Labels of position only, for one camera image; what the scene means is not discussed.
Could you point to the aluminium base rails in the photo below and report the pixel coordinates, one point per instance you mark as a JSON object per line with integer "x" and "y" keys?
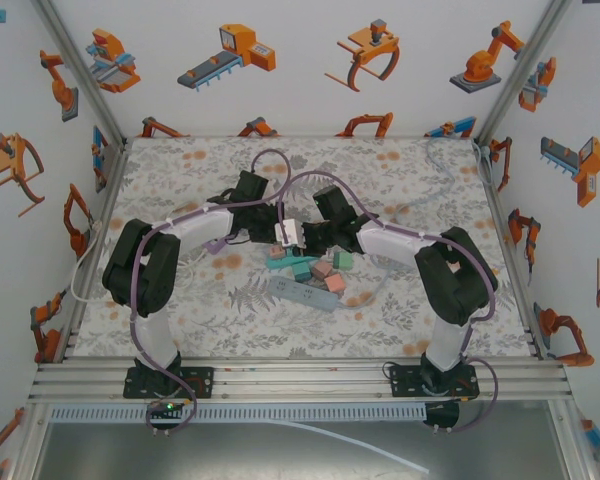
{"x": 300, "y": 385}

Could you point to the grey-blue power strip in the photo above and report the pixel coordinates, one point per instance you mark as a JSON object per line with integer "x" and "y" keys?
{"x": 300, "y": 292}

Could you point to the green plug adapter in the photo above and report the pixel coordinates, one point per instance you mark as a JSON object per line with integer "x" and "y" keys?
{"x": 344, "y": 260}

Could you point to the floral table cloth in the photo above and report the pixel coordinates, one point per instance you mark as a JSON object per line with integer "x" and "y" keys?
{"x": 260, "y": 340}

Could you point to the grey metal panel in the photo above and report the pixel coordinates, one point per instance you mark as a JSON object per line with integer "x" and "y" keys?
{"x": 180, "y": 455}

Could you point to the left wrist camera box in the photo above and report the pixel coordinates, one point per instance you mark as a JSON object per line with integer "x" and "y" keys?
{"x": 289, "y": 234}

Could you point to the white plastic tube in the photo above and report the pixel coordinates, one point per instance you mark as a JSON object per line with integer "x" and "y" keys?
{"x": 380, "y": 452}

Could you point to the black controller box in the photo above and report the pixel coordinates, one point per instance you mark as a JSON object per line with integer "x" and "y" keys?
{"x": 442, "y": 415}

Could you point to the teal triangular power strip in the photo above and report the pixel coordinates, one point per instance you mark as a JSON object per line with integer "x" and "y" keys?
{"x": 280, "y": 262}

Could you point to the black board with green light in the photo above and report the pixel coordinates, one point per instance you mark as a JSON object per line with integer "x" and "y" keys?
{"x": 162, "y": 412}

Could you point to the aluminium side rail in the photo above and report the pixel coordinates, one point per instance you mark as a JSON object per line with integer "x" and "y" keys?
{"x": 111, "y": 190}
{"x": 511, "y": 250}

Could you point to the teal plug adapter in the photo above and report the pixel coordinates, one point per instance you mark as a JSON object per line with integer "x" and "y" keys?
{"x": 302, "y": 272}

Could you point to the purple power strip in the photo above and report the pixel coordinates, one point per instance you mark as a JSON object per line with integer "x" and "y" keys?
{"x": 212, "y": 246}

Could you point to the aluminium frame post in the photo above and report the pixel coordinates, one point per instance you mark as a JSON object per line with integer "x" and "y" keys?
{"x": 27, "y": 445}
{"x": 83, "y": 75}
{"x": 572, "y": 440}
{"x": 518, "y": 75}

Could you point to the pink plug adapter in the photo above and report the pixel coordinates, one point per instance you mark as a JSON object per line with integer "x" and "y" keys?
{"x": 322, "y": 270}
{"x": 277, "y": 251}

